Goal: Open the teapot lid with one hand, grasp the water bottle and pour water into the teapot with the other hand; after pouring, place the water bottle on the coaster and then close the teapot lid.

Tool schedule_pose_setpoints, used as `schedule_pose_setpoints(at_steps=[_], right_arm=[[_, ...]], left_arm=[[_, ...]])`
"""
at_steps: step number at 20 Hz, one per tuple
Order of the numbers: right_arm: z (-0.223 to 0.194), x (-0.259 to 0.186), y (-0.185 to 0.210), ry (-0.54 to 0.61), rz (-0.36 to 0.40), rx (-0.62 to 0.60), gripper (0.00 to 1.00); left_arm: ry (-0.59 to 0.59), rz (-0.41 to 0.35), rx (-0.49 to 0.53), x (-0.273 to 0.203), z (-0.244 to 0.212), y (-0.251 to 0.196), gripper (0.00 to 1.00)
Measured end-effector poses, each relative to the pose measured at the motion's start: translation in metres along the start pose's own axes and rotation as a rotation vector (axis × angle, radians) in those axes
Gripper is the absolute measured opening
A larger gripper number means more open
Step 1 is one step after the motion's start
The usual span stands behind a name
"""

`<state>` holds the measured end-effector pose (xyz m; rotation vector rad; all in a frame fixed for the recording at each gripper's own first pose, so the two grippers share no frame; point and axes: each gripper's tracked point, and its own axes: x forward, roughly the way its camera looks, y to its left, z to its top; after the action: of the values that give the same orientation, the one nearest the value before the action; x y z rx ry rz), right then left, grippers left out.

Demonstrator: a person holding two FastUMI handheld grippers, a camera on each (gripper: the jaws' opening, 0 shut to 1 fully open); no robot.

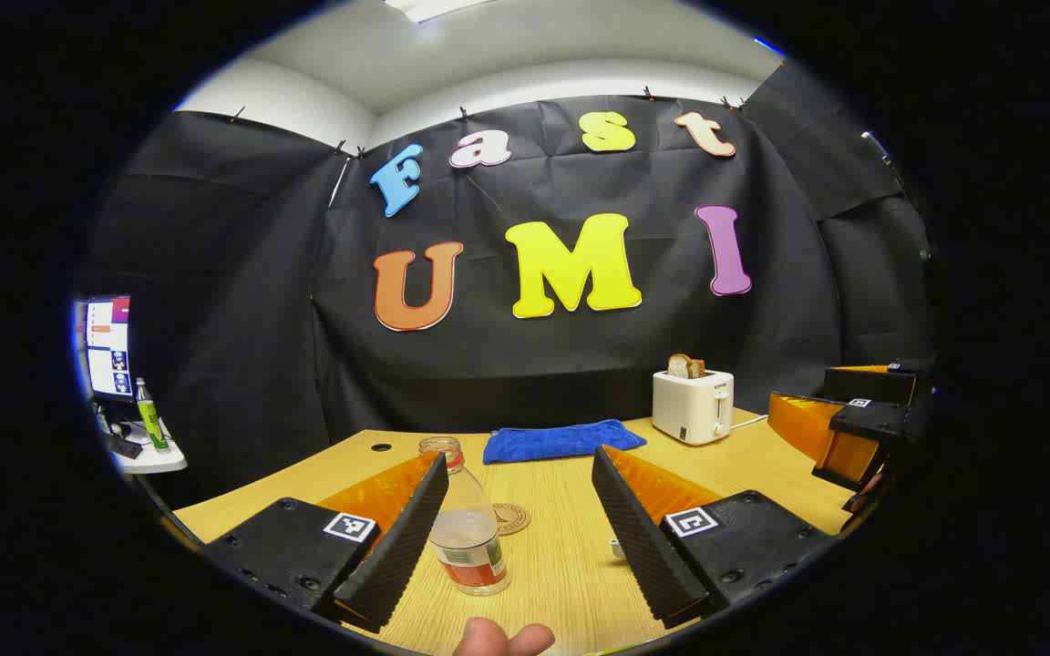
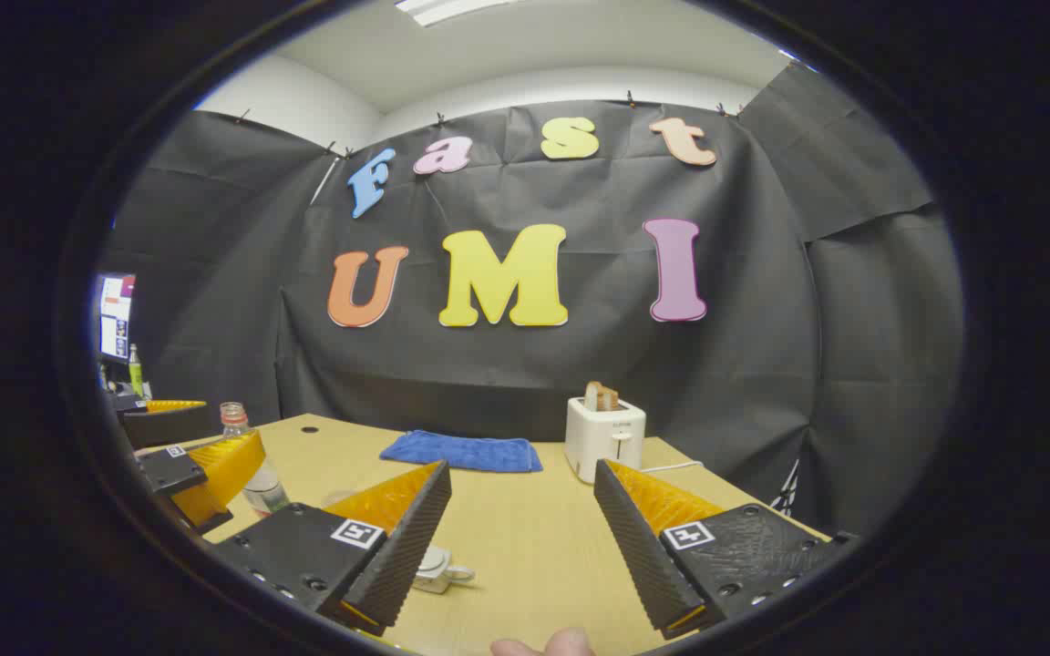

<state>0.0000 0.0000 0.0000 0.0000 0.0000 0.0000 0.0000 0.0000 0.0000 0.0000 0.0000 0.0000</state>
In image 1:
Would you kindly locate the green drink bottle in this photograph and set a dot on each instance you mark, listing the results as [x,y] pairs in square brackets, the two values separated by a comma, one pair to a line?
[151,424]

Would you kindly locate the computer monitor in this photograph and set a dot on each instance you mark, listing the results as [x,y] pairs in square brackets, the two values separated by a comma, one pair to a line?
[108,351]

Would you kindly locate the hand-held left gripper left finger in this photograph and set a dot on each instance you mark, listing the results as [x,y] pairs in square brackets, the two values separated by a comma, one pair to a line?
[397,556]

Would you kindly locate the ceiling light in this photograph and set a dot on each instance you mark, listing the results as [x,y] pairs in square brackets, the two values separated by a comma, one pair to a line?
[429,7]

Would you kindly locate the bread slice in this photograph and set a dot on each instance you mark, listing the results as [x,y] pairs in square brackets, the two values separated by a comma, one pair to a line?
[682,366]

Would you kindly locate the blue towel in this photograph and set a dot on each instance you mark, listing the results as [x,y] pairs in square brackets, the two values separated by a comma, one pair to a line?
[561,440]

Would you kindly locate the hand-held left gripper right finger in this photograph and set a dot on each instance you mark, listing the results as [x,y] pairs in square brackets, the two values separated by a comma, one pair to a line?
[643,547]

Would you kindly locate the white toaster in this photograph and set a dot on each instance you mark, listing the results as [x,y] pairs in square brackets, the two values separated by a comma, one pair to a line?
[689,410]

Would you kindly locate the round cork coaster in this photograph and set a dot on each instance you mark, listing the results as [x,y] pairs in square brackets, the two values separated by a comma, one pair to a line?
[514,519]

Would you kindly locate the clear plastic water bottle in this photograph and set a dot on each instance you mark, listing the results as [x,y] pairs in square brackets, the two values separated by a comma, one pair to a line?
[470,538]

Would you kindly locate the black backdrop cloth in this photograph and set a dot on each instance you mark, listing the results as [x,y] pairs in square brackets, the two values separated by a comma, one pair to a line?
[580,364]

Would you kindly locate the white side table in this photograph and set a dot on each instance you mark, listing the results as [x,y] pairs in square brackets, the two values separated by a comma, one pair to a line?
[156,460]

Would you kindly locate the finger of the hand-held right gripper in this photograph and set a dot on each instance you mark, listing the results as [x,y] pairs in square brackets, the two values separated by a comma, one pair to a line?
[830,437]
[880,384]

